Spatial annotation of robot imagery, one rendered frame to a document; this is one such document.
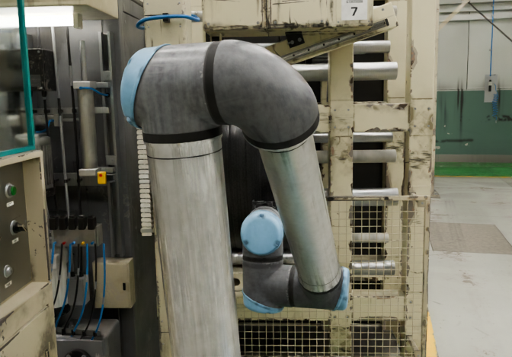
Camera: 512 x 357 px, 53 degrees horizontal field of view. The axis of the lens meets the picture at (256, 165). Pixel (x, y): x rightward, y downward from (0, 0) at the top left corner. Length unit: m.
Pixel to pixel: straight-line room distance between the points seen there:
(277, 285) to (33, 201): 0.74
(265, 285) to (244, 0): 1.11
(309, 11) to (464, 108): 9.15
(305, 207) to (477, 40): 10.30
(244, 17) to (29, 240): 1.02
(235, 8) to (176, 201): 1.26
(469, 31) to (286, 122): 10.42
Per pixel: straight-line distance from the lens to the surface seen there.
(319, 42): 2.03
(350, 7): 1.92
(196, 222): 0.74
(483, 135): 11.02
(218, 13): 1.92
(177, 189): 0.73
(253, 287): 1.14
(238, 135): 1.43
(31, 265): 1.59
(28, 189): 1.54
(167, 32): 1.67
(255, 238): 1.11
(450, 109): 10.90
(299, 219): 0.87
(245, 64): 0.68
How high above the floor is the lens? 1.41
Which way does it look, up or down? 8 degrees down
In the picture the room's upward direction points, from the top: 1 degrees counter-clockwise
